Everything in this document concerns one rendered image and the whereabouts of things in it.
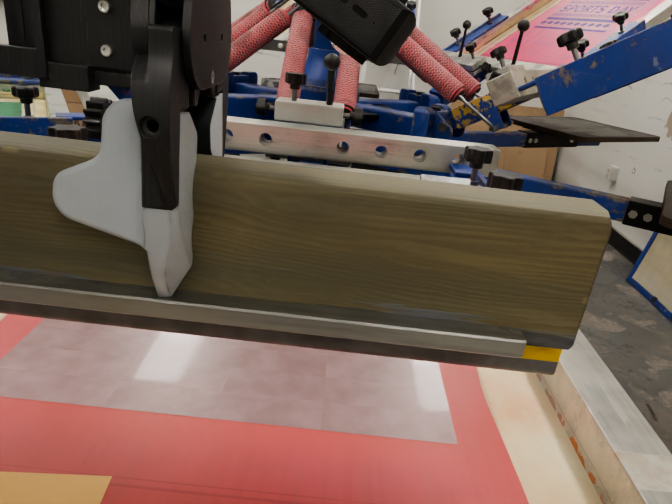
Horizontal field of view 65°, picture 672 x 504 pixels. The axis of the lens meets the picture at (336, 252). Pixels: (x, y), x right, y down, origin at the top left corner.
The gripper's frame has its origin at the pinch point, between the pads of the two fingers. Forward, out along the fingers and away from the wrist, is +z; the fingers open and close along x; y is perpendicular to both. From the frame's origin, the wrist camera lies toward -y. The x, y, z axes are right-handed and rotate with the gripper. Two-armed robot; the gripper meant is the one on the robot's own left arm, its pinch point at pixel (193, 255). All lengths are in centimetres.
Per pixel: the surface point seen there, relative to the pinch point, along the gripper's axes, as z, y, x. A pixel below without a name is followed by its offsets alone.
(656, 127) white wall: 26, -200, -318
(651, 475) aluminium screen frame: 10.2, -27.1, 1.3
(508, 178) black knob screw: 3.2, -27.7, -39.1
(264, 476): 13.8, -4.6, 1.0
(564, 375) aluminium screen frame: 10.6, -25.7, -8.6
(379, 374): 13.7, -12.1, -10.6
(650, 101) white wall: 12, -200, -335
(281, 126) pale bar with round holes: 5, 4, -68
